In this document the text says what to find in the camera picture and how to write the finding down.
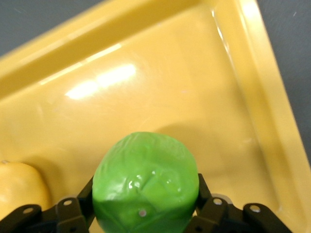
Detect yellow plastic tray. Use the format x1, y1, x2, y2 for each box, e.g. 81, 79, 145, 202
0, 0, 311, 233

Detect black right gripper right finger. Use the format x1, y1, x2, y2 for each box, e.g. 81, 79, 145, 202
186, 173, 294, 233

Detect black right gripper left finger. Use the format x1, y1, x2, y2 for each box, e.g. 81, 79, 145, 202
0, 175, 96, 233

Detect green apple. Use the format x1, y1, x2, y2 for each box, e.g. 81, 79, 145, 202
91, 131, 200, 233

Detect yellow potato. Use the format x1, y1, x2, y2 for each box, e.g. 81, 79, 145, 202
0, 160, 53, 218

